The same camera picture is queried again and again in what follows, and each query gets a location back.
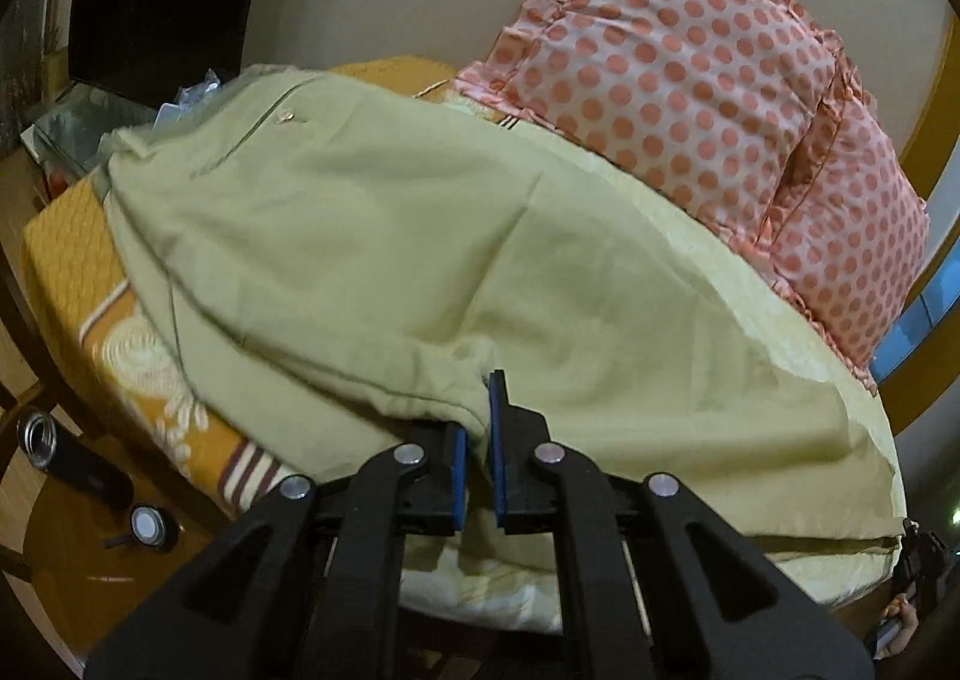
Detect pale yellow bed cover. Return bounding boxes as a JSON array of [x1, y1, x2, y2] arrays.
[[416, 82, 907, 610]]

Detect wooden bedside stool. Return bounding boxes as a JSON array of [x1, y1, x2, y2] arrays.
[[0, 378, 235, 674]]

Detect black flashlight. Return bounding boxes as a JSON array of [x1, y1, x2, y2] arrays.
[[18, 409, 181, 553]]

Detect orange patterned bedsheet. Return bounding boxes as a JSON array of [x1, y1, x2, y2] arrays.
[[19, 54, 459, 519]]

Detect lower polka dot pillow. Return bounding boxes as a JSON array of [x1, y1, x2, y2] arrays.
[[760, 53, 929, 389]]

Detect polka dot pillow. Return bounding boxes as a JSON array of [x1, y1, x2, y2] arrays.
[[760, 53, 929, 389], [455, 0, 846, 244]]

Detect blue window curtain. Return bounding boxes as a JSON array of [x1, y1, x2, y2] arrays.
[[871, 262, 958, 384]]

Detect glass side table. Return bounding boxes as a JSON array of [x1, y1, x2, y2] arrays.
[[21, 83, 156, 182]]

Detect upper polka dot pillow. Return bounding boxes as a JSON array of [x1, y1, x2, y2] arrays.
[[455, 0, 846, 244]]

